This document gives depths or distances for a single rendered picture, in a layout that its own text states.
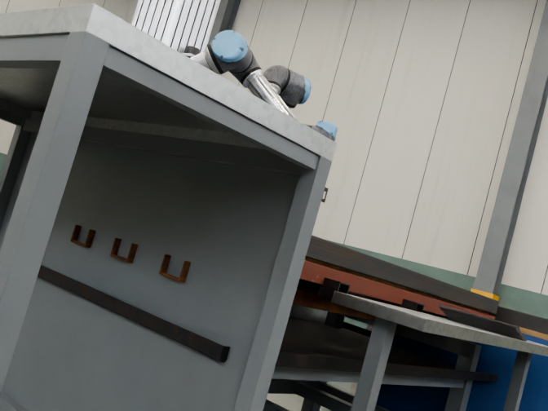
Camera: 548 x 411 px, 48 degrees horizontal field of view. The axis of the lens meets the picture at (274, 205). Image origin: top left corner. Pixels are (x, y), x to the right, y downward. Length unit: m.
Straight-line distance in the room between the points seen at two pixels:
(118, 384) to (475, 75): 8.95
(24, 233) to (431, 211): 8.93
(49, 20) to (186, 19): 1.91
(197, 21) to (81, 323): 1.59
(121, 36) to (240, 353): 0.71
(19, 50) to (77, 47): 0.18
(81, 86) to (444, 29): 9.84
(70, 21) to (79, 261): 1.01
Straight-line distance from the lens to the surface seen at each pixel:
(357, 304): 1.55
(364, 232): 9.92
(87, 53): 0.90
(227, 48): 2.26
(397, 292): 1.99
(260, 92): 2.35
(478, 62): 10.18
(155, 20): 2.87
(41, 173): 0.87
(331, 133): 2.14
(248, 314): 1.34
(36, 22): 1.03
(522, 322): 2.78
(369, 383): 1.57
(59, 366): 1.84
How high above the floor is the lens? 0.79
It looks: 5 degrees up
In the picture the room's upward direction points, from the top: 16 degrees clockwise
